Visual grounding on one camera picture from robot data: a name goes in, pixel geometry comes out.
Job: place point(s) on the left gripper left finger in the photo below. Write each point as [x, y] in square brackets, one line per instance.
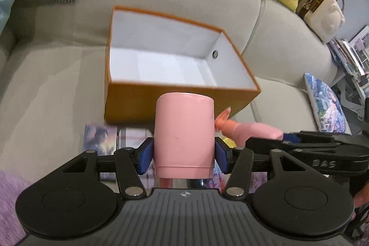
[83, 195]

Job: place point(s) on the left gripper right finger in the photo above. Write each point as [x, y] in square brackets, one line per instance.
[296, 201]

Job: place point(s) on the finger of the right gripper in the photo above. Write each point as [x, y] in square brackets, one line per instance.
[291, 137]

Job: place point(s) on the pink pump bottle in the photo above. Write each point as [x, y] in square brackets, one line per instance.
[241, 132]

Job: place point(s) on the purple sky-print box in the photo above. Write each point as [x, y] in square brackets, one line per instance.
[100, 138]

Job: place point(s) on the pink cylindrical cup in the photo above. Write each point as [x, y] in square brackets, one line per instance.
[183, 138]

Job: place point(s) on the orange cardboard box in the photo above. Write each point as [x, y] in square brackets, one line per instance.
[151, 53]

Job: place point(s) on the blue pink snack packet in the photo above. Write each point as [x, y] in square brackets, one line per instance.
[220, 181]

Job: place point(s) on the plaid pattern case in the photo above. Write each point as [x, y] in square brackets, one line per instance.
[134, 137]

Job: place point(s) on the person's right hand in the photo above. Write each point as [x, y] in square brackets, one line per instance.
[362, 197]

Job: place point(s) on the colourful printed cushion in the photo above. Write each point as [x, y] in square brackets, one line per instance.
[326, 107]

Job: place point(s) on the white chair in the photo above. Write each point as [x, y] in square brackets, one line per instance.
[352, 92]

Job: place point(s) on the purple fluffy blanket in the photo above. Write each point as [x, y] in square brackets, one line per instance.
[11, 186]

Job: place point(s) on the stack of magazines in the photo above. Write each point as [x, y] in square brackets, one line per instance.
[352, 56]

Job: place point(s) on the cream bear mini suitcase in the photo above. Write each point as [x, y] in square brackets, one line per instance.
[323, 17]

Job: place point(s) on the beige fabric sofa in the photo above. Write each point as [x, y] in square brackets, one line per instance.
[52, 84]

